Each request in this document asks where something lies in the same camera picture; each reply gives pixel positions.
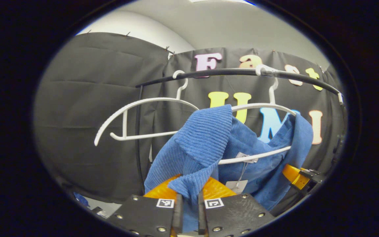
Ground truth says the black metal clothes rack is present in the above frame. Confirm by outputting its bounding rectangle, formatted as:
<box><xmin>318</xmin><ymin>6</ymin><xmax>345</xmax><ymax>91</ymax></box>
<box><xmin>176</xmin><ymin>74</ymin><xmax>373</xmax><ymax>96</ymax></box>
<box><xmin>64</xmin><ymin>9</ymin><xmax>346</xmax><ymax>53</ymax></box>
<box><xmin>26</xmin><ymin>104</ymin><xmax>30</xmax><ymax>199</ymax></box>
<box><xmin>135</xmin><ymin>68</ymin><xmax>347</xmax><ymax>195</ymax></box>

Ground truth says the white plastic hanger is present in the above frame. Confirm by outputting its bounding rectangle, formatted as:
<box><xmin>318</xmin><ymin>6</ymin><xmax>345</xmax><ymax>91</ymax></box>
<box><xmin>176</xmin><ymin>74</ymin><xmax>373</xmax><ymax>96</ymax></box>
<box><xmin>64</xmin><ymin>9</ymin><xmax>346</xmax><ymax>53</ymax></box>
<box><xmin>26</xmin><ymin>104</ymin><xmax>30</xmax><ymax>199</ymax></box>
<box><xmin>218</xmin><ymin>65</ymin><xmax>297</xmax><ymax>165</ymax></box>
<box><xmin>94</xmin><ymin>70</ymin><xmax>200</xmax><ymax>146</ymax></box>

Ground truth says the clear plastic item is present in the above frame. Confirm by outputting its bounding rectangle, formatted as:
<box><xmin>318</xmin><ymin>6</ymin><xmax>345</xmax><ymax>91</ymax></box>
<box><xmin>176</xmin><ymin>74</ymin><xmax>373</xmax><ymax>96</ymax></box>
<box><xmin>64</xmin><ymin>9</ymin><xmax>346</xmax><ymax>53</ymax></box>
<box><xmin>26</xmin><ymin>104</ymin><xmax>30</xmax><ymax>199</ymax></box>
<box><xmin>92</xmin><ymin>206</ymin><xmax>112</xmax><ymax>220</ymax></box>

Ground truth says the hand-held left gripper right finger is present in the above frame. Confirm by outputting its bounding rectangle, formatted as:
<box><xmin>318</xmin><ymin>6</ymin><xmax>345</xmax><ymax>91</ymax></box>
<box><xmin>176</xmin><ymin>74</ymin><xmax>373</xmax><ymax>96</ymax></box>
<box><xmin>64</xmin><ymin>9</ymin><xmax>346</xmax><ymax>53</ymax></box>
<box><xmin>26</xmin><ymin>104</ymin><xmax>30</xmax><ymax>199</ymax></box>
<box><xmin>198</xmin><ymin>177</ymin><xmax>275</xmax><ymax>237</ymax></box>

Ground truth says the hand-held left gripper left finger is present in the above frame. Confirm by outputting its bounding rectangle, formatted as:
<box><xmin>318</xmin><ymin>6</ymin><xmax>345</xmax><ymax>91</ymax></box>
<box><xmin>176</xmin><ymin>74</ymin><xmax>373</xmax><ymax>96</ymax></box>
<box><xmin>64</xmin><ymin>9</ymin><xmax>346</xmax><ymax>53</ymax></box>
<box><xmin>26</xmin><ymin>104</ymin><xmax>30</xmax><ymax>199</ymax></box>
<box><xmin>107</xmin><ymin>174</ymin><xmax>184</xmax><ymax>237</ymax></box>

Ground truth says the blue corduroy jacket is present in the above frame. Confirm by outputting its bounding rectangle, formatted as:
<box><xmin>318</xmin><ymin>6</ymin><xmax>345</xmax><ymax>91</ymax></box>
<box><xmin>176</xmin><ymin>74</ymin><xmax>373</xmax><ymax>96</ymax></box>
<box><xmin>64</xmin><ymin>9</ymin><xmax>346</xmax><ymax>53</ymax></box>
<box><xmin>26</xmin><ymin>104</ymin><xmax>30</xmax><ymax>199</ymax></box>
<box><xmin>143</xmin><ymin>104</ymin><xmax>314</xmax><ymax>232</ymax></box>

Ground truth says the black backdrop cloth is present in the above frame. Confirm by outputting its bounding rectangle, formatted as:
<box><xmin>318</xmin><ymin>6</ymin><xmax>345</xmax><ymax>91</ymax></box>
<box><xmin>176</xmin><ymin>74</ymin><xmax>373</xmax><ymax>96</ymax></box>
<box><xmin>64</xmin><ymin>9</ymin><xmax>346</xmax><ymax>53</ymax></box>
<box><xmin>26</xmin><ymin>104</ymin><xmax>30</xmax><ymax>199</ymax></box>
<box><xmin>33</xmin><ymin>32</ymin><xmax>348</xmax><ymax>204</ymax></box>

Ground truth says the blue cloth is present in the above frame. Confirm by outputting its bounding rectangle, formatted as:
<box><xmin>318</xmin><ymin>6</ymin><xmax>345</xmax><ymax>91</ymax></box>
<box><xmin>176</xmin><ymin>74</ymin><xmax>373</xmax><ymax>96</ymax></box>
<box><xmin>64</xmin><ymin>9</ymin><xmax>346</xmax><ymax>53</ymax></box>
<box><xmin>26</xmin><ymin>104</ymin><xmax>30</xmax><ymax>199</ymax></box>
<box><xmin>74</xmin><ymin>192</ymin><xmax>90</xmax><ymax>207</ymax></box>

